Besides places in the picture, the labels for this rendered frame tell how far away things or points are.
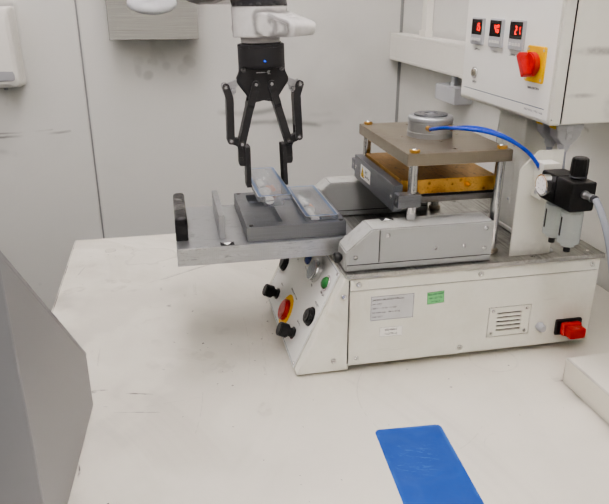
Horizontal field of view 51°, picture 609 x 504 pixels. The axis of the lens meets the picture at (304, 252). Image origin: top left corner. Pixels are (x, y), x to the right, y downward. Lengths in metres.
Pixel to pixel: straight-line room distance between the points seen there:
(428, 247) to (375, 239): 0.09
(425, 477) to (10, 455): 0.51
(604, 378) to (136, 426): 0.71
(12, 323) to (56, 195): 1.97
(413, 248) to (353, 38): 1.66
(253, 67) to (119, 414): 0.57
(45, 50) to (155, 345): 1.55
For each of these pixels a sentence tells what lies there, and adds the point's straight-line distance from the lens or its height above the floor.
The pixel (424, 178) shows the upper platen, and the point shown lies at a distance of 1.09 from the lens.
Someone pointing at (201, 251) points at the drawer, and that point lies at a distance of 1.03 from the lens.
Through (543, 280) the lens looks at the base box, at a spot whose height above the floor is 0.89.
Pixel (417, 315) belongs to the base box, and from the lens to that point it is 1.10.
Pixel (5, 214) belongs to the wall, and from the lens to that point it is 2.70.
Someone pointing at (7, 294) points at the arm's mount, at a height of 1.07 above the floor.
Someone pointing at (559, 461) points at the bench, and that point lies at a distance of 0.99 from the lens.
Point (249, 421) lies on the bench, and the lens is 1.00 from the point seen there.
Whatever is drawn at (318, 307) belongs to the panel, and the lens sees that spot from 1.08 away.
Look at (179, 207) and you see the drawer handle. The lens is 1.11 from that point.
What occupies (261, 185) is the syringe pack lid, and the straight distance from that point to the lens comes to 1.10.
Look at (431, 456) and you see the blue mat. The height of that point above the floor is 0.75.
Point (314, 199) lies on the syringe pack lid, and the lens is 1.15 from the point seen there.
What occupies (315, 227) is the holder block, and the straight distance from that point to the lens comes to 1.06.
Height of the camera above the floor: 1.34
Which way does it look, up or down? 22 degrees down
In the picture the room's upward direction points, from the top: straight up
